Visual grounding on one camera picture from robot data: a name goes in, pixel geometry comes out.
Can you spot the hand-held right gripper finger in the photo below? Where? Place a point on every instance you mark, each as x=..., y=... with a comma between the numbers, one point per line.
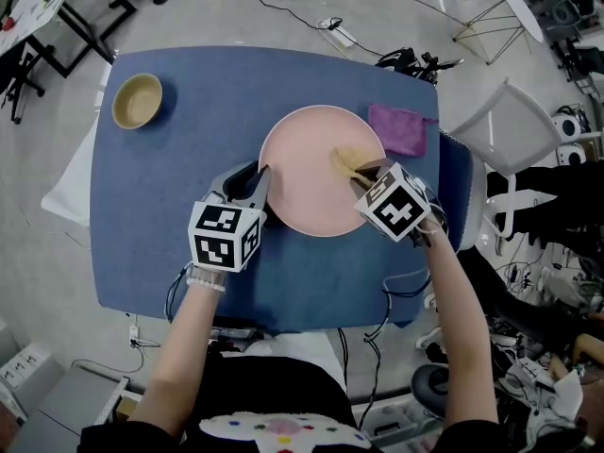
x=380, y=165
x=362, y=184

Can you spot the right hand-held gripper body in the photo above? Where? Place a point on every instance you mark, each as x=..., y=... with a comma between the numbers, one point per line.
x=394, y=206

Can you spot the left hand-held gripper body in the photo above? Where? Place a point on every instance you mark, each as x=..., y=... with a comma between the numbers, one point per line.
x=222, y=239

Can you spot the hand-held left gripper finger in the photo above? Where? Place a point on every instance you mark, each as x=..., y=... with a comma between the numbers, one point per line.
x=222, y=182
x=257, y=196

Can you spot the yellow sponge cloth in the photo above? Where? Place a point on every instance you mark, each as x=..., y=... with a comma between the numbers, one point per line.
x=347, y=161

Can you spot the pink big plate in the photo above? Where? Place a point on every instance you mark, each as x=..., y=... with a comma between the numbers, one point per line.
x=311, y=182

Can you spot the person's right forearm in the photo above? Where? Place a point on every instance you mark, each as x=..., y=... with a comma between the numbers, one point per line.
x=462, y=323

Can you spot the person's left forearm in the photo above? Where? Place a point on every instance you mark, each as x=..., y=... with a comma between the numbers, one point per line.
x=184, y=347

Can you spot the blue tablecloth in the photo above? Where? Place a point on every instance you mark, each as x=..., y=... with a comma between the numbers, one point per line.
x=189, y=158

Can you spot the purple cloth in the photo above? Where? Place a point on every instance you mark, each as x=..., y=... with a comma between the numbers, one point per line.
x=401, y=130

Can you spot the dark blue seat cloth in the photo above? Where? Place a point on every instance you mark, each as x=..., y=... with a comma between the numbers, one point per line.
x=455, y=182

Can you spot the black box device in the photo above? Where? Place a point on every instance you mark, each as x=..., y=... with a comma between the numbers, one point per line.
x=233, y=334

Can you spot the black tripod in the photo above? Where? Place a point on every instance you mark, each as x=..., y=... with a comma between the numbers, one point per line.
x=410, y=62

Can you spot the brown bowl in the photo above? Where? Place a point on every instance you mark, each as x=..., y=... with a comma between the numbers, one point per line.
x=138, y=102

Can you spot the white power strip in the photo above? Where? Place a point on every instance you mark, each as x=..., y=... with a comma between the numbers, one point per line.
x=337, y=31
x=135, y=333

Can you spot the white mesh office chair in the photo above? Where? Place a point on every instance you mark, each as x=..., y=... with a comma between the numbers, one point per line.
x=509, y=125

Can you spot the light trousers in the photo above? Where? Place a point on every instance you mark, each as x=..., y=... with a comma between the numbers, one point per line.
x=302, y=352

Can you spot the white sheet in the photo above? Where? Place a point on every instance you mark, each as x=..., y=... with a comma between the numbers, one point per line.
x=71, y=182

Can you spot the black shirt with plush patch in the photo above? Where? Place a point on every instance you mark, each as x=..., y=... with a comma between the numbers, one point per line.
x=273, y=404

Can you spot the white round device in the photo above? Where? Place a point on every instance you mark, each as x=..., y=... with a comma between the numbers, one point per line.
x=572, y=155
x=567, y=124

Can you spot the round white table gold legs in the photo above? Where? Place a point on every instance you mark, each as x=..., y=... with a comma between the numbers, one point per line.
x=521, y=3

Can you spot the black swivel chair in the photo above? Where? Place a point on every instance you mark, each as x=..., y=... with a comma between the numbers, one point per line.
x=21, y=78

